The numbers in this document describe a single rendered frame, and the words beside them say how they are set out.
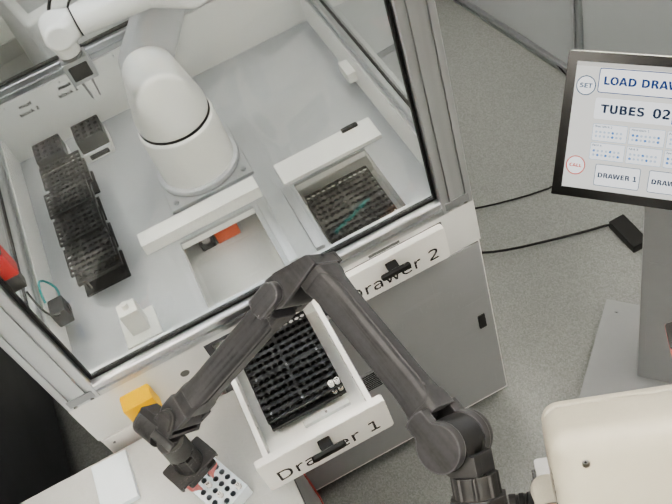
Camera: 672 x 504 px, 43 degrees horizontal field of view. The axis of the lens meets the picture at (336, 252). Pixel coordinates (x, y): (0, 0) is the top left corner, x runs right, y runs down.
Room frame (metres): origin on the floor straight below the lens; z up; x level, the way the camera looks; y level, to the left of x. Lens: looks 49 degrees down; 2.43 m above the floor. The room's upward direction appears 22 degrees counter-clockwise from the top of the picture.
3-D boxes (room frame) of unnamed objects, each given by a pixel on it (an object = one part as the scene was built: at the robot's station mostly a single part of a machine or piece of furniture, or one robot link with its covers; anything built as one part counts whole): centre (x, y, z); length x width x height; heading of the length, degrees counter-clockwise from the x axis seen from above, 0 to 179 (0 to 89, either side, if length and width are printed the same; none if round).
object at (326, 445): (0.85, 0.16, 0.91); 0.07 x 0.04 x 0.01; 97
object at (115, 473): (1.04, 0.66, 0.77); 0.13 x 0.09 x 0.02; 7
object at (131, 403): (1.13, 0.53, 0.88); 0.07 x 0.05 x 0.07; 97
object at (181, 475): (0.92, 0.44, 0.94); 0.10 x 0.07 x 0.07; 121
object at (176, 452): (0.93, 0.44, 1.00); 0.07 x 0.06 x 0.07; 32
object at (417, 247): (1.23, -0.10, 0.87); 0.29 x 0.02 x 0.11; 97
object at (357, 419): (0.87, 0.17, 0.87); 0.29 x 0.02 x 0.11; 97
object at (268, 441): (1.08, 0.19, 0.86); 0.40 x 0.26 x 0.06; 7
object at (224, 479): (0.92, 0.43, 0.78); 0.12 x 0.08 x 0.04; 31
